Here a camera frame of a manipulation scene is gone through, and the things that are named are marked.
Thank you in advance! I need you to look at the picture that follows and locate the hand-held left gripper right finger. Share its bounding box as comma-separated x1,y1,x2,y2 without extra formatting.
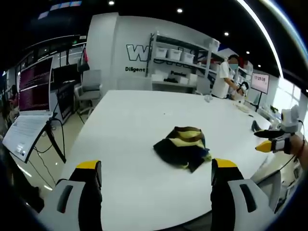
210,158,275,231

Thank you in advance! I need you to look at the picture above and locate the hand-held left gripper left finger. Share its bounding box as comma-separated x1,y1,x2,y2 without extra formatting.
38,160,103,231

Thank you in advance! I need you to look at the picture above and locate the yellow and black striped garment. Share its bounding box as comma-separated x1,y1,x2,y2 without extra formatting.
153,126,213,173

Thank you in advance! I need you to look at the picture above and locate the beige cloth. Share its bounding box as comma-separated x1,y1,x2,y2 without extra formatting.
232,102,252,114

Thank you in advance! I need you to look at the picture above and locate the white chair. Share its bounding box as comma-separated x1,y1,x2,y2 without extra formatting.
250,168,293,214

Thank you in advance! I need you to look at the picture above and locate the screen on stand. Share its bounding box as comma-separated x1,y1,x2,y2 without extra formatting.
250,72,270,113

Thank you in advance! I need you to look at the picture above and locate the black laptop stand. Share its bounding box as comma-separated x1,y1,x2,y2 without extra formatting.
24,113,67,164

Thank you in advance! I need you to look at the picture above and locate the open laptop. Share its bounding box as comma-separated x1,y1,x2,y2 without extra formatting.
1,55,54,162

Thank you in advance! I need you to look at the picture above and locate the grey office chair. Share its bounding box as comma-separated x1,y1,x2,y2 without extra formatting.
74,69,103,116

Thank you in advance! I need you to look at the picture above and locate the white metal shelf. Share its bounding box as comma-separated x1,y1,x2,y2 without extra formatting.
145,31,221,93

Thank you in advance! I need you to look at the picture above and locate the white storage bin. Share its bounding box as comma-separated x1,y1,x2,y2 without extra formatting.
180,51,195,62
167,49,182,60
155,47,169,58

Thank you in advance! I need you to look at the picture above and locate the black monitor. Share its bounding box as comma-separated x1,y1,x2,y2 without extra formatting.
51,63,78,84

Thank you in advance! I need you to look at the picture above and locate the black cable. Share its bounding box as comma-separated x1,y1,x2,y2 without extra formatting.
33,113,66,154

